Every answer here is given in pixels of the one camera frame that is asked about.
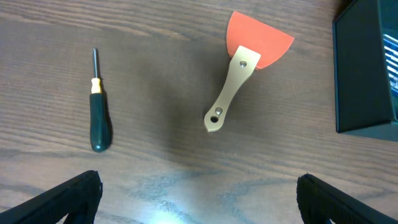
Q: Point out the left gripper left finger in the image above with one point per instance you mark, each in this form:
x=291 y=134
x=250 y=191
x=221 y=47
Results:
x=76 y=201

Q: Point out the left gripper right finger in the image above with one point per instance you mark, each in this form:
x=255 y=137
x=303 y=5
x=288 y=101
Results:
x=322 y=203

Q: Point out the orange scraper with tan handle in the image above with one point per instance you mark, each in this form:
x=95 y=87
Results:
x=252 y=45

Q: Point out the blue precision screwdriver set case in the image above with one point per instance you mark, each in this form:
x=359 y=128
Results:
x=390 y=52

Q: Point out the black yellow screwdriver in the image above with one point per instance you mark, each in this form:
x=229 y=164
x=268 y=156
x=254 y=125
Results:
x=100 y=130

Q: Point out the dark green open box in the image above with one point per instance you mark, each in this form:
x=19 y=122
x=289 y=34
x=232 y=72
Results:
x=364 y=103

